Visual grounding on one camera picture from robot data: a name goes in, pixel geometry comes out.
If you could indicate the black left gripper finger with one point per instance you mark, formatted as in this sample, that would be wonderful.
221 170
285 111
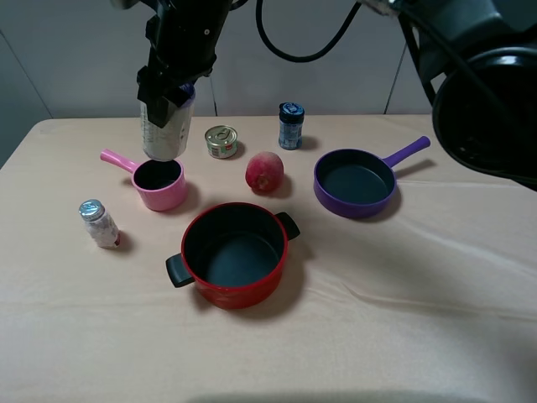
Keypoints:
158 110

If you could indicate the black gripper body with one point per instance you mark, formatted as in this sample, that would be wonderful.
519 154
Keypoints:
183 37

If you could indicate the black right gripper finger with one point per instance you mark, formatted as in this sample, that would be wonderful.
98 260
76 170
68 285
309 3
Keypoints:
179 95

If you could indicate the white roll purple wrap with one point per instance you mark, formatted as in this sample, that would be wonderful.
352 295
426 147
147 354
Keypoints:
169 142

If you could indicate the small tin can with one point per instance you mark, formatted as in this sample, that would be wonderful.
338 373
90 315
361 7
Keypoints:
221 141

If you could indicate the pink saucepan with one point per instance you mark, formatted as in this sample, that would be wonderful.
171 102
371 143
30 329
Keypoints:
161 185

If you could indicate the blue labelled jar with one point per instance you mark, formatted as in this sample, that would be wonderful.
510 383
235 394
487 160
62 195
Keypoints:
291 118

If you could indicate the red peach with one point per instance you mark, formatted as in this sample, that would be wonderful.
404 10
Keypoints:
265 172

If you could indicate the small foil-capped bottle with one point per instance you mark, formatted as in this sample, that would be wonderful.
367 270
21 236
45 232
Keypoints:
99 224

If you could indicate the purple frying pan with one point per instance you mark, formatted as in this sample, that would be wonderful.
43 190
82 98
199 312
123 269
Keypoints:
354 183

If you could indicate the cream tablecloth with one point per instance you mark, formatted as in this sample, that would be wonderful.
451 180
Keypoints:
433 300

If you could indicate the red pot black handles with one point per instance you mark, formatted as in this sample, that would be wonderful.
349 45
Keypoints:
234 253

